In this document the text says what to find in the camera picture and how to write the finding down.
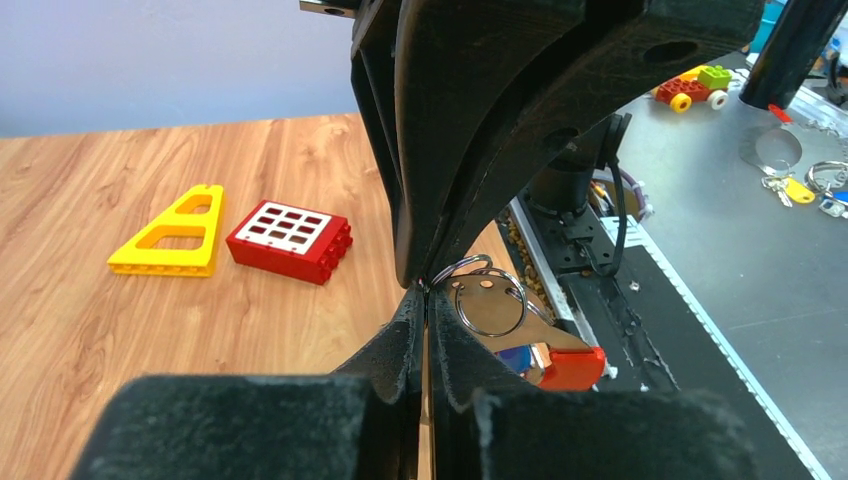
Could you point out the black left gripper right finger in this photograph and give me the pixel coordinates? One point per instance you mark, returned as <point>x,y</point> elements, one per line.
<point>489,423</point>

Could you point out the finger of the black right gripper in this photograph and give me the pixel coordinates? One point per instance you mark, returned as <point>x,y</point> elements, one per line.
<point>619,51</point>

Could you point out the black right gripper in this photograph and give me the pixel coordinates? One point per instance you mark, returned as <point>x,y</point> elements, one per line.
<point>425,75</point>

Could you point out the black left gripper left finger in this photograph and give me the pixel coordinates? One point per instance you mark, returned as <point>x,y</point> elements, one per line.
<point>360,421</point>

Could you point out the metal key organizer red handle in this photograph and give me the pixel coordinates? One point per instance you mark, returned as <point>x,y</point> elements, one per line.
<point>498,310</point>

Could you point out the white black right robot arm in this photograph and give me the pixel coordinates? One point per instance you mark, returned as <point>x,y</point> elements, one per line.
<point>570,179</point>

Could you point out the silver key blue tag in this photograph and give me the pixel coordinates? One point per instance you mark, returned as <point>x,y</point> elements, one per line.
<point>519,359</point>

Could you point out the toy brick car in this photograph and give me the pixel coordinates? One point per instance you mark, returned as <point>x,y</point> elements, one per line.
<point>702,84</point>

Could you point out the black cylinder bottle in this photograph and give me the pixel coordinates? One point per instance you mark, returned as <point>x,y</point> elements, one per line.
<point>801,33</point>

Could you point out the red tray with white slots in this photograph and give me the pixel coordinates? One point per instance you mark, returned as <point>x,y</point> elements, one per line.
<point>298,243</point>

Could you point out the key with yellow tag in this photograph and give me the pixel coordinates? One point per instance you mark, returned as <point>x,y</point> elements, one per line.
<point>788,190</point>

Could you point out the yellow plastic piece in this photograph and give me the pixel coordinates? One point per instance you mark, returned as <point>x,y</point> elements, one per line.
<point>197,215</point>

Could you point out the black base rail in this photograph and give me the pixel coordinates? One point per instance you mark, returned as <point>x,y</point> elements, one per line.
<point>656,334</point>

